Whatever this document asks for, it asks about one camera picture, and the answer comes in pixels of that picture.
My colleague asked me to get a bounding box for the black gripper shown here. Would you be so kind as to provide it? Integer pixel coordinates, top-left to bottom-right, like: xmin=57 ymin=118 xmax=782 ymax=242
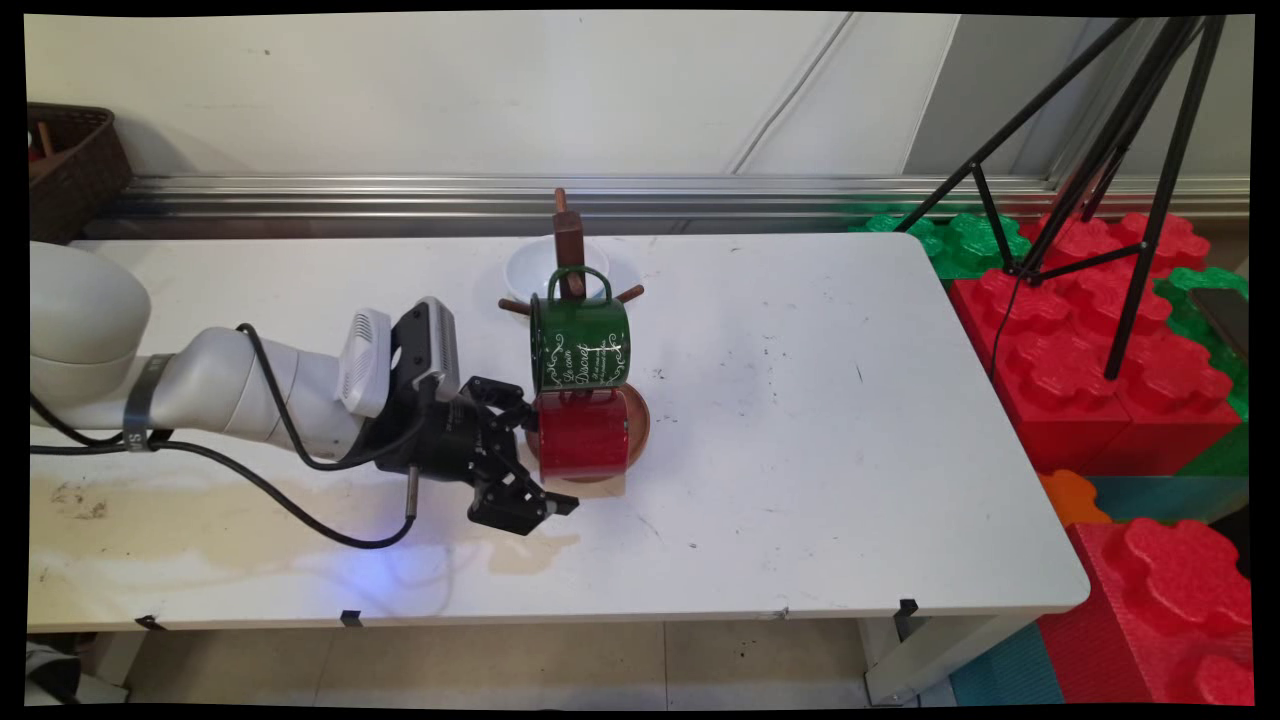
xmin=375 ymin=376 xmax=579 ymax=536

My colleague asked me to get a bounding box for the red enamel mug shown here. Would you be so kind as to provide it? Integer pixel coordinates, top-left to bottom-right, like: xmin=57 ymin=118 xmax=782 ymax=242
xmin=536 ymin=388 xmax=631 ymax=481

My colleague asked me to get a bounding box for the green enamel mug white lettering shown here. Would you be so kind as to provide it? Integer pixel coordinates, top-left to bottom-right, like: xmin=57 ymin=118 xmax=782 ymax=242
xmin=529 ymin=265 xmax=633 ymax=394

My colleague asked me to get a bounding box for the white bowl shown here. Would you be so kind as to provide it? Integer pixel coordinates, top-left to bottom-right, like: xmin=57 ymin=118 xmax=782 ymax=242
xmin=505 ymin=236 xmax=639 ymax=311

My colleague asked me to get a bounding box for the brown wooden mug tree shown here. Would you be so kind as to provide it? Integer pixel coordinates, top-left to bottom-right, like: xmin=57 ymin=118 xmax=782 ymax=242
xmin=498 ymin=187 xmax=652 ymax=485

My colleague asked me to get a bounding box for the white table leg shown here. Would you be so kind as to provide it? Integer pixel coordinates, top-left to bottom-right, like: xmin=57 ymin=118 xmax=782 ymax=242
xmin=28 ymin=630 xmax=146 ymax=706
xmin=860 ymin=612 xmax=1041 ymax=706

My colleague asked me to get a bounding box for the small green foam block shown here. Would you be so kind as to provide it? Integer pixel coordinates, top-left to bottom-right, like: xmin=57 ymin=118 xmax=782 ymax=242
xmin=850 ymin=208 xmax=1031 ymax=281

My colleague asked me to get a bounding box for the dark brown wicker basket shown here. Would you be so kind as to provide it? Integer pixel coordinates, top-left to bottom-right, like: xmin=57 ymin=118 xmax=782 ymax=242
xmin=28 ymin=102 xmax=133 ymax=246

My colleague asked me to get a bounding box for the teal foam block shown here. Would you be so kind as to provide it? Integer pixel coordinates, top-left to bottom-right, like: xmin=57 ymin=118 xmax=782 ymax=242
xmin=1085 ymin=475 xmax=1251 ymax=526
xmin=948 ymin=622 xmax=1066 ymax=706

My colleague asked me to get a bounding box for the large red foam block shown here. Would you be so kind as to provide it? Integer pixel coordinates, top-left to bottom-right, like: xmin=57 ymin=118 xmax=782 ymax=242
xmin=948 ymin=212 xmax=1244 ymax=476

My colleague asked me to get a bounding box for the orange foam block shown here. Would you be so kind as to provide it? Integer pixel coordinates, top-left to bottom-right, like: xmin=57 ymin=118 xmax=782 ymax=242
xmin=1038 ymin=470 xmax=1113 ymax=528

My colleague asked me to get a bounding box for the black tripod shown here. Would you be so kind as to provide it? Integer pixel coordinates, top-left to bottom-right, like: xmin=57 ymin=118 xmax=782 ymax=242
xmin=893 ymin=15 xmax=1229 ymax=381

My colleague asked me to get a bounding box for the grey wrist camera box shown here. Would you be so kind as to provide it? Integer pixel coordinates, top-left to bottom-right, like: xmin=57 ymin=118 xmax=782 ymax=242
xmin=390 ymin=297 xmax=461 ymax=401

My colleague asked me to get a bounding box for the aluminium wall rail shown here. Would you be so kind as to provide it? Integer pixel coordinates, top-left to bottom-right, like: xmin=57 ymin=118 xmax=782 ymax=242
xmin=85 ymin=175 xmax=1251 ymax=239

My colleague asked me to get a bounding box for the grey cable strap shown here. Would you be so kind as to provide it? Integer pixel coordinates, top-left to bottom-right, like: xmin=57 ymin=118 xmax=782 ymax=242
xmin=122 ymin=353 xmax=176 ymax=453

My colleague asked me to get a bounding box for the white wall cable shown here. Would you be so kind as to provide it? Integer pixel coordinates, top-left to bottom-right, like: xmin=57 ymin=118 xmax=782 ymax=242
xmin=733 ymin=13 xmax=854 ymax=174

